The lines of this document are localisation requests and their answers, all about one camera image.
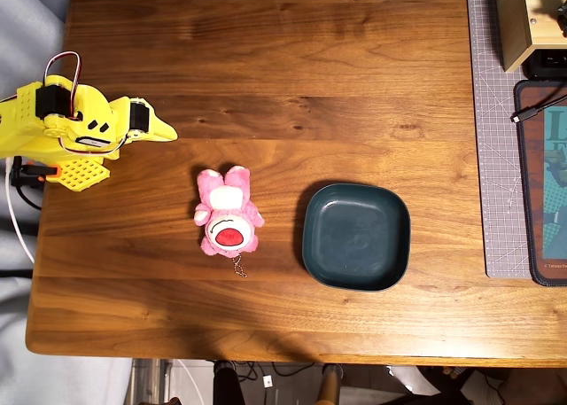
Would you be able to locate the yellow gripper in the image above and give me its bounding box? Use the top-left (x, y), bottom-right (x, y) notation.
top-left (59, 85), bottom-right (179, 161)

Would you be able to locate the pink strawberry bear plush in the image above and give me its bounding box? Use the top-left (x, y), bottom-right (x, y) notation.
top-left (193, 165), bottom-right (266, 279)

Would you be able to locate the yellow perforated robot base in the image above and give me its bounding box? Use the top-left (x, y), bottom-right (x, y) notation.
top-left (43, 156), bottom-right (111, 193)

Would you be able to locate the black orange table clamp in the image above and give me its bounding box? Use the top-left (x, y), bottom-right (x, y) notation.
top-left (11, 156), bottom-right (61, 187)

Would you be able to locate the dark teal square plate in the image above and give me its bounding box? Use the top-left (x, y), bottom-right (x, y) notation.
top-left (301, 183), bottom-right (412, 292)

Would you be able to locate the wooden round leg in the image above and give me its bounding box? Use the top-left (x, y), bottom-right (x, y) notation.
top-left (317, 363), bottom-right (343, 405)

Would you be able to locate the grey cutting mat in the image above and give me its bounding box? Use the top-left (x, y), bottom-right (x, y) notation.
top-left (465, 0), bottom-right (532, 280)

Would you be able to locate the light wooden box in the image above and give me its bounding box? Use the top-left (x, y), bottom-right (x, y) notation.
top-left (493, 0), bottom-right (567, 73)

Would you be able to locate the printed mouse pad dark border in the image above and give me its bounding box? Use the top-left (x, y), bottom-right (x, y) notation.
top-left (513, 79), bottom-right (567, 287)

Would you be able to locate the black electronic device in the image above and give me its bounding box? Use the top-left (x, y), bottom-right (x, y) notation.
top-left (522, 49), bottom-right (567, 81)

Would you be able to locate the red white servo wire loop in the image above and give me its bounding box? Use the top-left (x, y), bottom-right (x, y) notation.
top-left (43, 51), bottom-right (82, 121)

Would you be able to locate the black power cable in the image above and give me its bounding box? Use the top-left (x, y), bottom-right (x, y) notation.
top-left (15, 183), bottom-right (43, 211)

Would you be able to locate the white cable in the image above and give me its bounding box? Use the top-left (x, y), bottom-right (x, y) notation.
top-left (4, 156), bottom-right (35, 264)

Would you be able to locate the black usb cable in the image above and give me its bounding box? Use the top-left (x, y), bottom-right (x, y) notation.
top-left (510, 93), bottom-right (567, 124)

